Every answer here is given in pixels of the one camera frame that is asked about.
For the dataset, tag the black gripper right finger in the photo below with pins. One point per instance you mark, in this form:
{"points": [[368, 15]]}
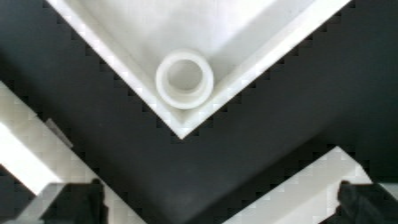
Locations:
{"points": [[368, 205]]}

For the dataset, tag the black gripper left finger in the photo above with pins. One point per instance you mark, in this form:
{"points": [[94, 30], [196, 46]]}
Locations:
{"points": [[78, 207]]}

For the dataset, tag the white square table top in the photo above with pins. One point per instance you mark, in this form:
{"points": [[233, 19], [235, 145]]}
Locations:
{"points": [[190, 47]]}

